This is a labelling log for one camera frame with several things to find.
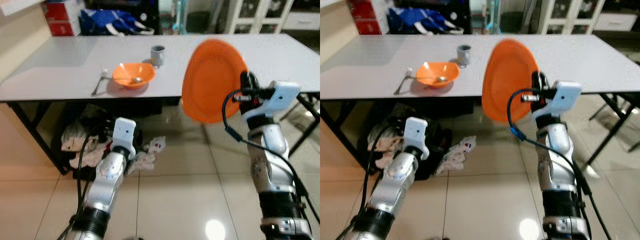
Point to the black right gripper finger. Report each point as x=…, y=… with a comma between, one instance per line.
x=249, y=85
x=540, y=82

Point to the orange plate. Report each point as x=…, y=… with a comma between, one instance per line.
x=210, y=80
x=507, y=80

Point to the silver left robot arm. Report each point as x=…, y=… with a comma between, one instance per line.
x=392, y=185
x=105, y=185

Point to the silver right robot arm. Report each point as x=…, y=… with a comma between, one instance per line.
x=555, y=150
x=272, y=150

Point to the black folding table leg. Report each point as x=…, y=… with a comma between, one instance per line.
x=37, y=138
x=345, y=135
x=608, y=134
x=302, y=135

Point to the white glass-door cabinet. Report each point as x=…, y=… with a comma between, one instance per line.
x=255, y=17
x=570, y=17

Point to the grey mug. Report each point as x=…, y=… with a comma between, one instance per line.
x=158, y=56
x=463, y=55

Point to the white drawer unit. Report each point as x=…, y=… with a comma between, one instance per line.
x=615, y=21
x=302, y=21

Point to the orange bowl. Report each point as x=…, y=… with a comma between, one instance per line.
x=127, y=72
x=430, y=71

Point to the white cloth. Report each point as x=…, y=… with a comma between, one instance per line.
x=455, y=157
x=145, y=160

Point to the black bag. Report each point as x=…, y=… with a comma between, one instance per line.
x=137, y=140
x=437, y=150

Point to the red box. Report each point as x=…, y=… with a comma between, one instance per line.
x=367, y=17
x=57, y=22

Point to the pale pink cloth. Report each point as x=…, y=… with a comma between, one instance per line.
x=95, y=155
x=387, y=147

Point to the metal fork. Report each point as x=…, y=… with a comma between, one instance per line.
x=402, y=82
x=98, y=82

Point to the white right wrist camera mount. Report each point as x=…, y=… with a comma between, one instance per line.
x=567, y=95
x=285, y=95

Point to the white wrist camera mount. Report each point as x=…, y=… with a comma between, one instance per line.
x=285, y=95
x=567, y=95
x=416, y=132
x=124, y=132

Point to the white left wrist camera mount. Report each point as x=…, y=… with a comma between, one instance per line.
x=416, y=132
x=124, y=132

